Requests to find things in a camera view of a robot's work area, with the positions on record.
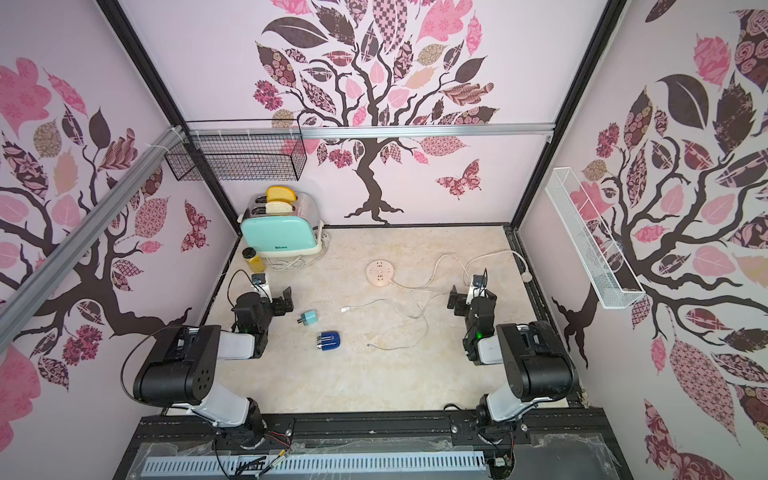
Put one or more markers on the back aluminium frame bar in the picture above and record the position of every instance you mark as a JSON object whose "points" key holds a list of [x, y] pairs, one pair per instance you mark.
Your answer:
{"points": [[410, 131]]}

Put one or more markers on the pink round power strip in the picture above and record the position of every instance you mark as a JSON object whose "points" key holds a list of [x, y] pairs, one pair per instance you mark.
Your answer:
{"points": [[380, 273]]}

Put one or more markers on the white slotted cable duct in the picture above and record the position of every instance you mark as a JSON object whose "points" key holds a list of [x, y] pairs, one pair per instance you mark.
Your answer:
{"points": [[230, 466]]}

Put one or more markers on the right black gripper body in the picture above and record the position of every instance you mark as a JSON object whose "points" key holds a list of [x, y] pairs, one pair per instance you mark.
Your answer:
{"points": [[459, 300]]}

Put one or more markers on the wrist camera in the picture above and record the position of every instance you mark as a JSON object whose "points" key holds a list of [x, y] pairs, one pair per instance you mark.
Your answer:
{"points": [[479, 285], [260, 284]]}

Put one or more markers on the left aluminium frame bar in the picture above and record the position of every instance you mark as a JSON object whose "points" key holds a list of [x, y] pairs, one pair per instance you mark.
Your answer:
{"points": [[30, 296]]}

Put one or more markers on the mint green toaster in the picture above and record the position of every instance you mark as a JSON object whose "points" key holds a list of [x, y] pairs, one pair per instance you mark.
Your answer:
{"points": [[282, 236]]}

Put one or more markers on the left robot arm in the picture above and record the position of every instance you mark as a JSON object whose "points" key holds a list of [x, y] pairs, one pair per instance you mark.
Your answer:
{"points": [[179, 371]]}

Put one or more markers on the teal USB charger adapter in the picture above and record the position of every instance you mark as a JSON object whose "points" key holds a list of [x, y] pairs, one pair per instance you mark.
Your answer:
{"points": [[308, 318]]}

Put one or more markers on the blue electric shaver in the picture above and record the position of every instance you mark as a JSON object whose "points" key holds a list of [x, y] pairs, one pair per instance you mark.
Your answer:
{"points": [[328, 340]]}

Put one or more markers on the aluminium frame bar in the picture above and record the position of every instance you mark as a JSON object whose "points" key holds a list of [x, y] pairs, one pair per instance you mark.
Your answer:
{"points": [[30, 296], [410, 131]]}

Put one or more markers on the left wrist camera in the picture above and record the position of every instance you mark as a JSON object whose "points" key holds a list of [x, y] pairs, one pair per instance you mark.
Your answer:
{"points": [[260, 284]]}

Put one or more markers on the white wire shelf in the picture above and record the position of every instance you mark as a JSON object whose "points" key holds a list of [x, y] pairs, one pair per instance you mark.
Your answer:
{"points": [[580, 207]]}

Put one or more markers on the yellow bottle black cap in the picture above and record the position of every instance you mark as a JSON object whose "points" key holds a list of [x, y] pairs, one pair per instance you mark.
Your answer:
{"points": [[253, 260]]}

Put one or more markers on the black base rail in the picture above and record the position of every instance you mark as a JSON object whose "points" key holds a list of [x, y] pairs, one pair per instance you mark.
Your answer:
{"points": [[550, 443]]}

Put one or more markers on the pale toast slice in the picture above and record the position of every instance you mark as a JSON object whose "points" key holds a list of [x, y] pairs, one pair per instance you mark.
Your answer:
{"points": [[279, 207]]}

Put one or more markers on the black wire basket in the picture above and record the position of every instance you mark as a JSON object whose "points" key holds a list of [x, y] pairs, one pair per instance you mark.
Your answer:
{"points": [[240, 150]]}

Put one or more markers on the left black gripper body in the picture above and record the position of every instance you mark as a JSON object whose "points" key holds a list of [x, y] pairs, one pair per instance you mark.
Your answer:
{"points": [[277, 306]]}

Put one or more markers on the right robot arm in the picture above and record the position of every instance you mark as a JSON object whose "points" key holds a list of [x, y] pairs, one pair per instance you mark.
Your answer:
{"points": [[537, 367]]}

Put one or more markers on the yellow toast slice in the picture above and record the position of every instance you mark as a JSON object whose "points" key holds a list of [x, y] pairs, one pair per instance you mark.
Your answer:
{"points": [[281, 193]]}

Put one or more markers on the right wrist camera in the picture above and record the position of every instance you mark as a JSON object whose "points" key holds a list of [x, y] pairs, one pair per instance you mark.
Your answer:
{"points": [[479, 285]]}

